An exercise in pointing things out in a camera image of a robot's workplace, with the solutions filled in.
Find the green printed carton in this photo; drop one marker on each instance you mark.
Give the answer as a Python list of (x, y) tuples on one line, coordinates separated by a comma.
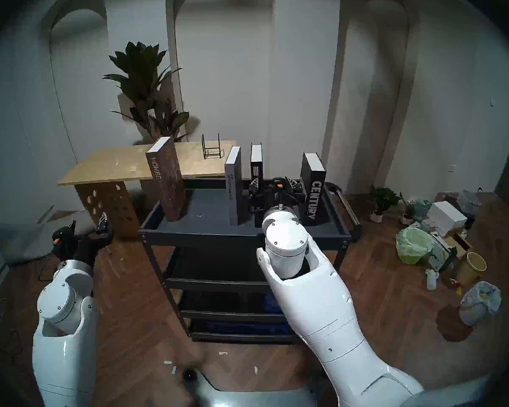
[(441, 253)]

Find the black Century book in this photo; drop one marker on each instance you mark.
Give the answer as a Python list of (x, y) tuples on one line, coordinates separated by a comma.
[(316, 198)]

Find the black storage box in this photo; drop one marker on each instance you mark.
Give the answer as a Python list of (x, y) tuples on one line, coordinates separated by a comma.
[(449, 199)]

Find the brown Homes book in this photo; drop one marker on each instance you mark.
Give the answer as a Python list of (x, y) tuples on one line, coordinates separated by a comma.
[(169, 185)]

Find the white cardboard box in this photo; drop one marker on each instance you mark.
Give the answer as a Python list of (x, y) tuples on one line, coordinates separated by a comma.
[(446, 215)]

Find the green-lined waste basket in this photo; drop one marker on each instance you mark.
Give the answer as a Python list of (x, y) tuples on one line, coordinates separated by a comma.
[(415, 245)]

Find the large dark leafy plant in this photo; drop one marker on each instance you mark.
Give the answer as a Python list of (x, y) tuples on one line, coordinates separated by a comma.
[(142, 75)]

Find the small white bottle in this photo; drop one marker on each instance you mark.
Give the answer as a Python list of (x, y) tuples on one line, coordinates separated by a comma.
[(431, 281)]

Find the small thin potted plant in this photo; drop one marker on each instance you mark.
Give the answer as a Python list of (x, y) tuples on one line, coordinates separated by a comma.
[(407, 218)]

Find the yellow plastic bucket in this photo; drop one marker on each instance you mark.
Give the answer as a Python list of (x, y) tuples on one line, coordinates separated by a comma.
[(471, 268)]

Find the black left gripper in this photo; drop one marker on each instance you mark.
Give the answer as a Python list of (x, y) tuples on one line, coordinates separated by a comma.
[(78, 247)]

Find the dark grey utility cart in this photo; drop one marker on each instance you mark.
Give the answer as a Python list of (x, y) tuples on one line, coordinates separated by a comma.
[(203, 211)]

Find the grey metal robot base plate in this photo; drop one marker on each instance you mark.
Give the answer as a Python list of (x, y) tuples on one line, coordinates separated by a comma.
[(246, 397)]

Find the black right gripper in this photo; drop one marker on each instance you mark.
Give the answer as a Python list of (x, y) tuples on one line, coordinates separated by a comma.
[(275, 196)]

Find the tall blue plastic bin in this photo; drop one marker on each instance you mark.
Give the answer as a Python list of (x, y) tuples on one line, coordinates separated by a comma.
[(268, 304)]

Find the white bin with bag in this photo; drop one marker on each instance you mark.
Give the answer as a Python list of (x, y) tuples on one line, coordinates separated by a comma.
[(479, 300)]

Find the grey Discontent book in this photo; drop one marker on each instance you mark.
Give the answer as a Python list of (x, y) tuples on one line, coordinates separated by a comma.
[(233, 185)]

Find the small red yellow object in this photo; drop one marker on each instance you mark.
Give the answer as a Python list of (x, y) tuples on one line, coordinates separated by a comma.
[(456, 286)]

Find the brown cardboard box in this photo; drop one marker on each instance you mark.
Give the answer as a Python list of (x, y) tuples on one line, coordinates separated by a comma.
[(458, 245)]

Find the grey rolled floor mat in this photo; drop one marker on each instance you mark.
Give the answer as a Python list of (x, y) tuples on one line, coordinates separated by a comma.
[(21, 241)]

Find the clear plastic storage box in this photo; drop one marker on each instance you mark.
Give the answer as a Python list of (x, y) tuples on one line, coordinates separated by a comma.
[(468, 200)]

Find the light wooden table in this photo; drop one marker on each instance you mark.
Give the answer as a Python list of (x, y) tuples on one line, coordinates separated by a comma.
[(110, 164)]

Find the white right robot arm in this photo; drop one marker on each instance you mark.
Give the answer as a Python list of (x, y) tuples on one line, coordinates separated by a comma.
[(322, 304)]

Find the teal watering can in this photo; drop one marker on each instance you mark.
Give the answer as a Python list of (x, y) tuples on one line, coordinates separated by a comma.
[(420, 207)]

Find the black Fashion book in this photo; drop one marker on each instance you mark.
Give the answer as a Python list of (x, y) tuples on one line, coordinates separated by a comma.
[(256, 160)]

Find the small bushy potted plant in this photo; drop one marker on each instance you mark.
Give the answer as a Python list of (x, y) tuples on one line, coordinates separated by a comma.
[(384, 196)]

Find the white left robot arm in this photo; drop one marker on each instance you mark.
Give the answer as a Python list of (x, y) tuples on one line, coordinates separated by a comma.
[(63, 347)]

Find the black star knob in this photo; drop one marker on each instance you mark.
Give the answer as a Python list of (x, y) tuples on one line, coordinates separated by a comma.
[(188, 374)]

